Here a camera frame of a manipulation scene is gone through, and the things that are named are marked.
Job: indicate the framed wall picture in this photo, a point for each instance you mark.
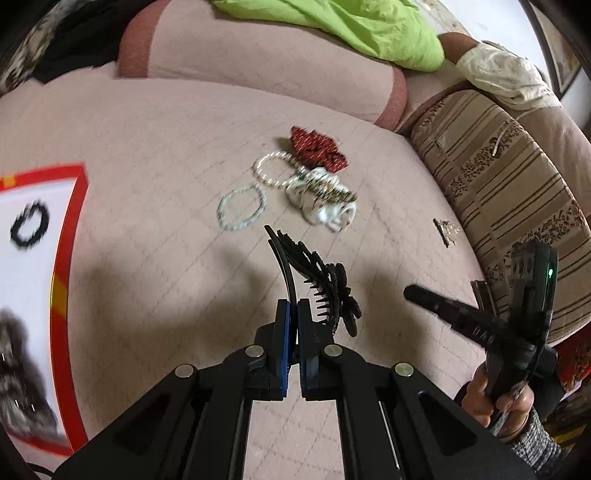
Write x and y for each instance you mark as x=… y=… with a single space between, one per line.
x=561 y=55

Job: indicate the brown flat object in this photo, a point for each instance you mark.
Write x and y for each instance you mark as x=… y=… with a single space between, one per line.
x=480 y=291

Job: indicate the red patterned cloth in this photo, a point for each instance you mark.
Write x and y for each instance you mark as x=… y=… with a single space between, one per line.
x=575 y=364

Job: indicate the person's right forearm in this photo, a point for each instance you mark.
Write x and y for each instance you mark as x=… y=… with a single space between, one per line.
x=535 y=443

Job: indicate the red cardboard box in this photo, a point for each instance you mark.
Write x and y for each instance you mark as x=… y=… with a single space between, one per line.
x=27 y=258

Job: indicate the black grey sheer scrunchie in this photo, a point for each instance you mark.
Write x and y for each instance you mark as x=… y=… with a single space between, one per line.
x=18 y=369

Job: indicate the white crumpled cloth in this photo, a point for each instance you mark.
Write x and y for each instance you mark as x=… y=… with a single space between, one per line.
x=503 y=69

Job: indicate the red dotted scrunchie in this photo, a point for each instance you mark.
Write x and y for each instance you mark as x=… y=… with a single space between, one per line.
x=314 y=143

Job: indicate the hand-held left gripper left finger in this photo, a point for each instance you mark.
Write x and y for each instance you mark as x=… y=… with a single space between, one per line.
x=284 y=344

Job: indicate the person's right hand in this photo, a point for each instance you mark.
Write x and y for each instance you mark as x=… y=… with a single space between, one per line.
x=475 y=397

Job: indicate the black cloth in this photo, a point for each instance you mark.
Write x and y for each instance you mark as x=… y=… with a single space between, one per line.
x=83 y=46

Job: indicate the white dotted scrunchie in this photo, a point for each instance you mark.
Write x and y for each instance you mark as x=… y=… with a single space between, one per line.
x=323 y=212

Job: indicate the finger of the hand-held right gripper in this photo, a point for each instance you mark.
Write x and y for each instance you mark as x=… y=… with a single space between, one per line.
x=434 y=300

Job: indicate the pink bolster pillow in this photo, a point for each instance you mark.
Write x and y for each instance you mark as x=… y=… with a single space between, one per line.
x=254 y=60

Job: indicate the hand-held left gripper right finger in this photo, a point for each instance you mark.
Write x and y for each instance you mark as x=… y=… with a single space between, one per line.
x=307 y=344

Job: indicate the brown striped cushion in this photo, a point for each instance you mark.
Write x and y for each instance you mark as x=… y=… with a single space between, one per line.
x=508 y=175

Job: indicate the floral leaf print cloth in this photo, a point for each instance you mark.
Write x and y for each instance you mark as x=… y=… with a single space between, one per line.
x=23 y=60

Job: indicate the bright green cloth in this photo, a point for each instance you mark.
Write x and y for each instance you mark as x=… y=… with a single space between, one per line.
x=369 y=32

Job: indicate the black hair claw clip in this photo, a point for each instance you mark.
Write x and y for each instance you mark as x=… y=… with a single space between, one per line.
x=295 y=251

